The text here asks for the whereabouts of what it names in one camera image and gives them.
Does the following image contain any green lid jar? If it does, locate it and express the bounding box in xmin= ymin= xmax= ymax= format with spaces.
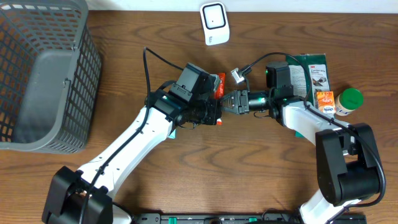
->
xmin=335 ymin=88 xmax=364 ymax=116

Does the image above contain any white barcode scanner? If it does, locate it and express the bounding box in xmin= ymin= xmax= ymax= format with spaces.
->
xmin=200 ymin=2 xmax=230 ymax=46

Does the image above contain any orange tissue pack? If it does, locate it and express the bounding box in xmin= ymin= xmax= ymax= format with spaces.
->
xmin=316 ymin=91 xmax=336 ymax=114

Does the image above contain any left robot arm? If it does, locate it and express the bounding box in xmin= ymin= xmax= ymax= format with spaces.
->
xmin=42 ymin=63 xmax=221 ymax=223

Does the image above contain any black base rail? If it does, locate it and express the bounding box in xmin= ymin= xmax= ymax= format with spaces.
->
xmin=130 ymin=208 xmax=368 ymax=224

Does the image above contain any green 3M gloves package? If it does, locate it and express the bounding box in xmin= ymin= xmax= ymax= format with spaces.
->
xmin=282 ymin=54 xmax=331 ymax=143

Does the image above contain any grey plastic mesh basket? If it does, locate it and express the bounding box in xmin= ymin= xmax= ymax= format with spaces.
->
xmin=1 ymin=0 xmax=102 ymax=154

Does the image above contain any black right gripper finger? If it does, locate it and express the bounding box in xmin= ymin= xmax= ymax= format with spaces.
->
xmin=220 ymin=90 xmax=239 ymax=106
xmin=221 ymin=105 xmax=240 ymax=114

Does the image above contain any red stick sachet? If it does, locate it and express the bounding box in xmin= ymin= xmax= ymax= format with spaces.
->
xmin=211 ymin=73 xmax=226 ymax=125

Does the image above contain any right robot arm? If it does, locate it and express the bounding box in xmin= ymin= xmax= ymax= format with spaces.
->
xmin=221 ymin=62 xmax=386 ymax=223

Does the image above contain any teal wet wipes pack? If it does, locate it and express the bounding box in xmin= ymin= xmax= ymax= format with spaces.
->
xmin=168 ymin=129 xmax=176 ymax=139

